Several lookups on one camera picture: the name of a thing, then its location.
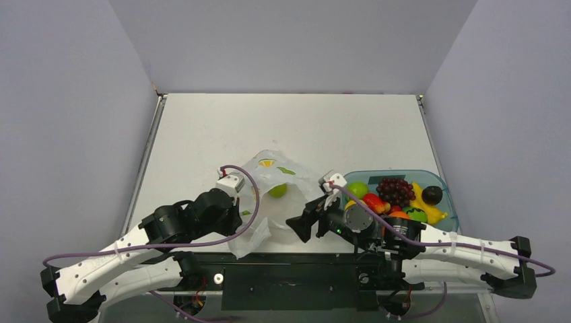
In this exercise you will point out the teal plastic tray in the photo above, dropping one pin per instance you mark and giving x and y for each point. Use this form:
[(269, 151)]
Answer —
[(424, 178)]

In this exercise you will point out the fake green apple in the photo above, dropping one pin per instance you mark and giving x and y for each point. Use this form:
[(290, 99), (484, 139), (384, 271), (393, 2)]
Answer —
[(358, 189)]

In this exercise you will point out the fake green fruit in bag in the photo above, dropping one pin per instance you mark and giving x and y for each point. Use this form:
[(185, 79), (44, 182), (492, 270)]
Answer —
[(278, 191)]

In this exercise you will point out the fake yellow banana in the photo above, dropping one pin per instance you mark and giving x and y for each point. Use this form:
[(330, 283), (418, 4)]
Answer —
[(434, 215)]

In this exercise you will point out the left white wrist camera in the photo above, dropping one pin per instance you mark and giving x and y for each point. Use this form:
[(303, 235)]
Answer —
[(230, 182)]

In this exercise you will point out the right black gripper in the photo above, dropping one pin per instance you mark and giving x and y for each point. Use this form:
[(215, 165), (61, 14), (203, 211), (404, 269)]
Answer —
[(319, 217)]

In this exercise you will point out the fake dark plum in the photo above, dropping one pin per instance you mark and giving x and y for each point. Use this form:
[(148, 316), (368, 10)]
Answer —
[(432, 195)]

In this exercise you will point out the fake yellow lemon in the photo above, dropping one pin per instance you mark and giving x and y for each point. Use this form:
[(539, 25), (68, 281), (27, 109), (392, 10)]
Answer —
[(350, 204)]

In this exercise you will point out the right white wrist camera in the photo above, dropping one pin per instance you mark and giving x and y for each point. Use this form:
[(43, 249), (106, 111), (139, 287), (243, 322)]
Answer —
[(328, 183)]

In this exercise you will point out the fake red strawberry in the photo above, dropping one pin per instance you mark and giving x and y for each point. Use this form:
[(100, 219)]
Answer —
[(375, 203)]

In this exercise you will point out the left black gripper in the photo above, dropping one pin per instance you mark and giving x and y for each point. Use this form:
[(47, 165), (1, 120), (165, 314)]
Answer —
[(236, 221)]

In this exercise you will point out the fake purple grapes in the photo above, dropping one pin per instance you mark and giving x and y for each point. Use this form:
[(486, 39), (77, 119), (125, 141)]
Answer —
[(396, 191)]

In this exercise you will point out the white plastic bag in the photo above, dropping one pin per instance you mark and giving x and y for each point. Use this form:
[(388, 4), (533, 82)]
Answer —
[(269, 232)]

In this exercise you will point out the fake orange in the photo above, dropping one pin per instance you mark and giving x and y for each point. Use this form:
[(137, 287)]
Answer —
[(399, 214)]

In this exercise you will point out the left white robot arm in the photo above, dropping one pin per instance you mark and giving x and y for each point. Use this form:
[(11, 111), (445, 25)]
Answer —
[(142, 260)]

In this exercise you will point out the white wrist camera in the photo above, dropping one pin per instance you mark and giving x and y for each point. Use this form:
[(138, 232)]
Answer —
[(328, 183), (230, 182)]

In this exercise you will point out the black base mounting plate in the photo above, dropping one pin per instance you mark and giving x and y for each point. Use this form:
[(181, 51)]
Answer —
[(280, 281)]

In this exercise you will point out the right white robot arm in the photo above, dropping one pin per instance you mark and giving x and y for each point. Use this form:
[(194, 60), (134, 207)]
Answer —
[(413, 253)]

